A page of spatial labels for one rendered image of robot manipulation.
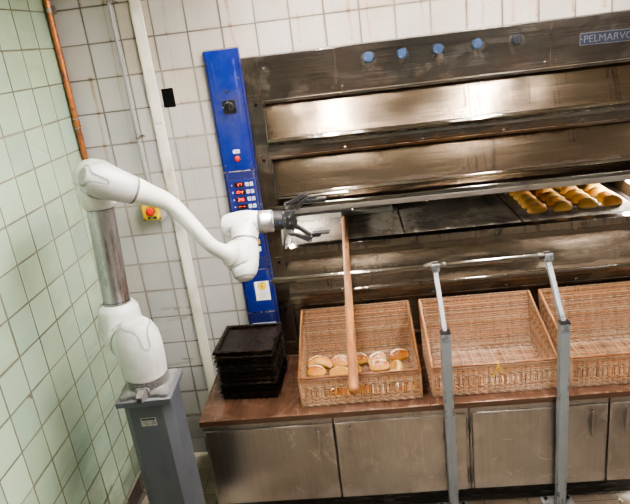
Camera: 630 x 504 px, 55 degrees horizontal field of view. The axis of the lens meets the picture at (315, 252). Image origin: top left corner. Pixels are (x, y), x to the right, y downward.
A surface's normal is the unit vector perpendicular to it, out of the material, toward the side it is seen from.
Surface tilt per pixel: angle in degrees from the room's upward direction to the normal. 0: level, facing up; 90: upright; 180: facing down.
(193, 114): 90
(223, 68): 90
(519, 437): 91
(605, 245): 70
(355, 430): 90
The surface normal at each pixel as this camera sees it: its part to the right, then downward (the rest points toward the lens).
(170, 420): 0.70, 0.16
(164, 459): 0.00, 0.33
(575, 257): -0.08, 0.00
